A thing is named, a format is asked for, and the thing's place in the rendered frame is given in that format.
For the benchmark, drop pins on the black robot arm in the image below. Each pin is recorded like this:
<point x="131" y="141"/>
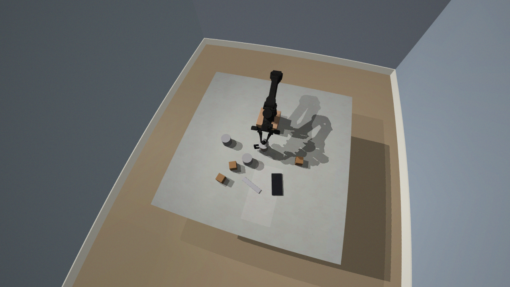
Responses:
<point x="270" y="105"/>

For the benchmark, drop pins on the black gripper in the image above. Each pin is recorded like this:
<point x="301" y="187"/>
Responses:
<point x="266" y="121"/>

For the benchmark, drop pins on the light grey flat bar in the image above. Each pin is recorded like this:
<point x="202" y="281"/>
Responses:
<point x="253" y="186"/>

